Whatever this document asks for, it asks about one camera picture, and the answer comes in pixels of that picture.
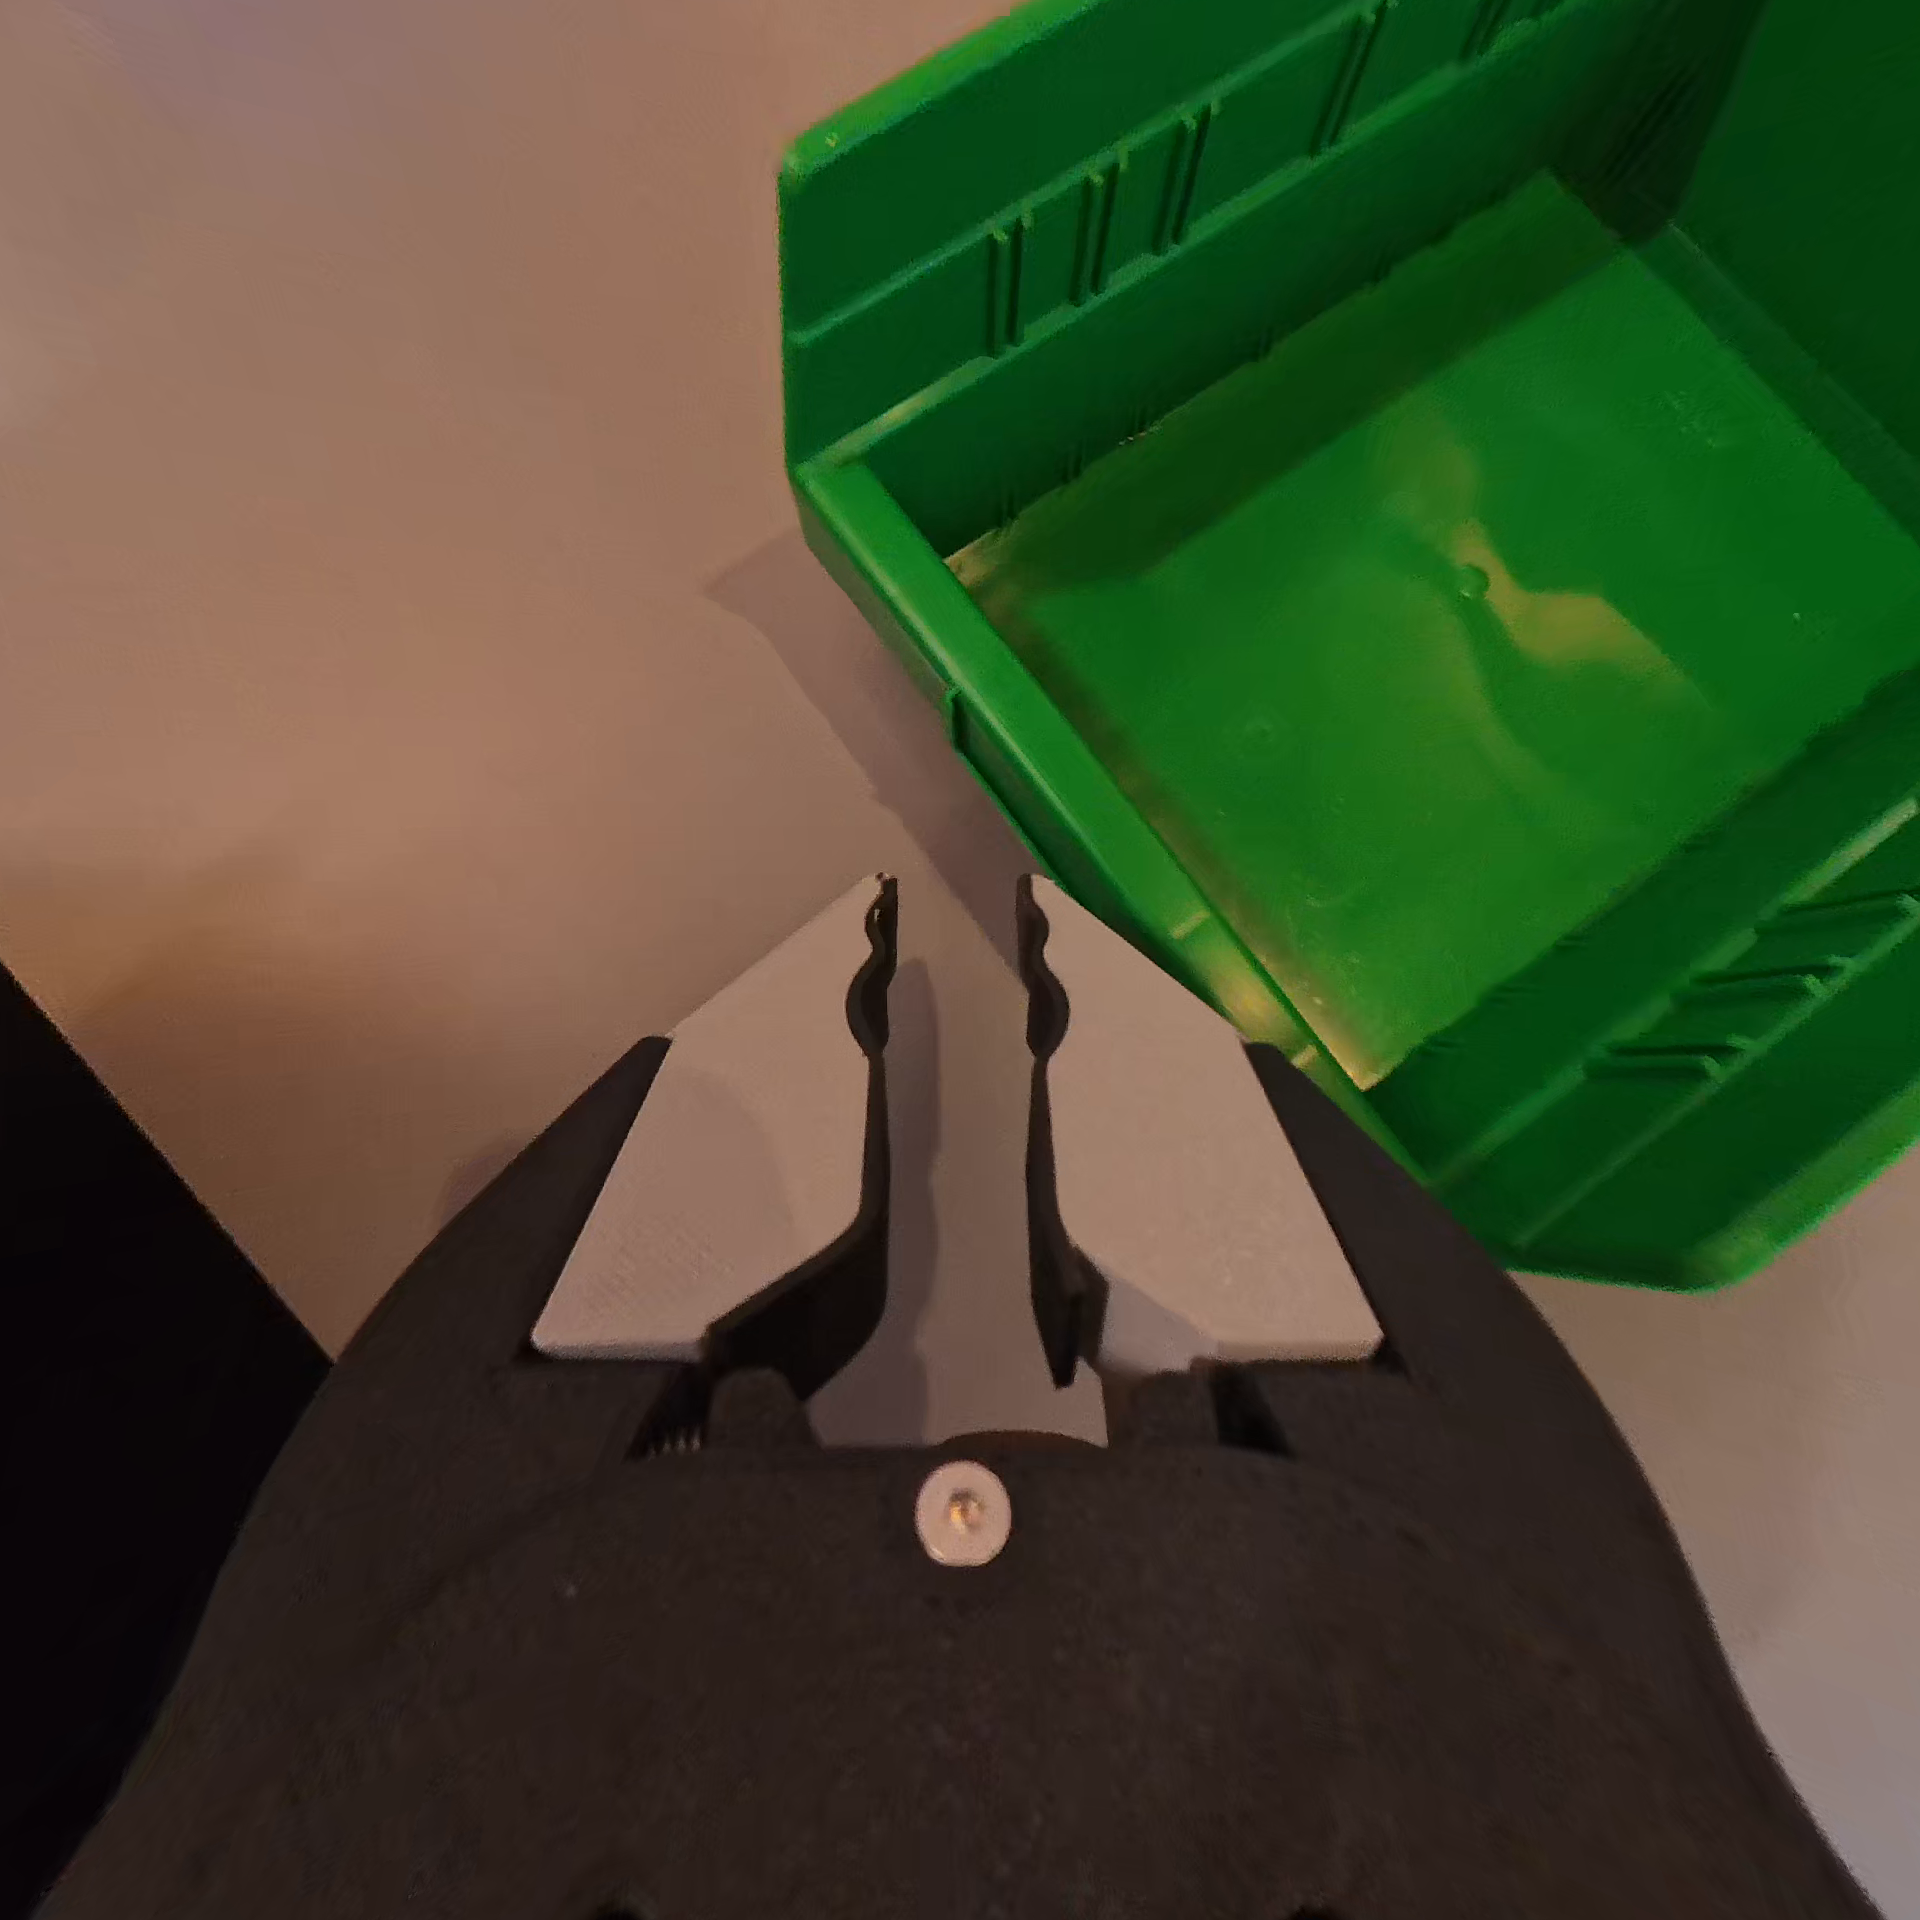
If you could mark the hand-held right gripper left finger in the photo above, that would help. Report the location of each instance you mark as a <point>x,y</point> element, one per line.
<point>720,1185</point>

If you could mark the green plastic bin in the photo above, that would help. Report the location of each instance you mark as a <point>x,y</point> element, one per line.
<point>1425,676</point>

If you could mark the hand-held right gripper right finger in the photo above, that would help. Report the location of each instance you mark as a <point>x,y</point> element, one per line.
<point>1201,1200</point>

